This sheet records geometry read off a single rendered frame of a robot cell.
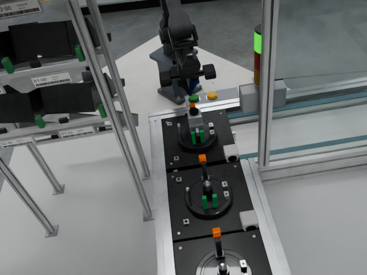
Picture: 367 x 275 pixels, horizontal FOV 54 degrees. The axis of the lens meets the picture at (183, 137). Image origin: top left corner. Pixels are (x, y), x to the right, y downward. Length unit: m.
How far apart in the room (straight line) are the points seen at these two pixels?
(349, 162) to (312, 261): 0.36
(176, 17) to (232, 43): 2.43
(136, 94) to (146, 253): 0.78
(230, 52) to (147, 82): 1.78
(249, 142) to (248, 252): 0.44
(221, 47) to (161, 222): 2.58
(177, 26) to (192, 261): 0.66
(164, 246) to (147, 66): 1.03
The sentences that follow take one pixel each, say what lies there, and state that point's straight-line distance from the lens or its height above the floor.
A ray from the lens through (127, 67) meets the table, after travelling 1.86.
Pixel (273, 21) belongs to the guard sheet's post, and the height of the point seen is 1.46.
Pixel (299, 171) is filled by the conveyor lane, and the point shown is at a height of 0.91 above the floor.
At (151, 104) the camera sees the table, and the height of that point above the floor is 0.86.
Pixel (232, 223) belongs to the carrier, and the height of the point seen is 0.97.
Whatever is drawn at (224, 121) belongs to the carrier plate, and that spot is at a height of 0.97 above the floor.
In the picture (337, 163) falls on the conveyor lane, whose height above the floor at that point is 0.91.
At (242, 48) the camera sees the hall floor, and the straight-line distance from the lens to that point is 3.45.
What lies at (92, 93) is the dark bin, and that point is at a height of 1.34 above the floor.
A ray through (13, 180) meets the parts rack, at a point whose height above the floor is 1.15.
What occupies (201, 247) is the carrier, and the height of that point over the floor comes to 0.97.
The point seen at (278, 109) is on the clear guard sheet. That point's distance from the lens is 1.03.
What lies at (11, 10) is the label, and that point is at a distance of 0.76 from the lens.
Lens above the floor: 1.87
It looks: 45 degrees down
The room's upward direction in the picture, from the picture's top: 10 degrees counter-clockwise
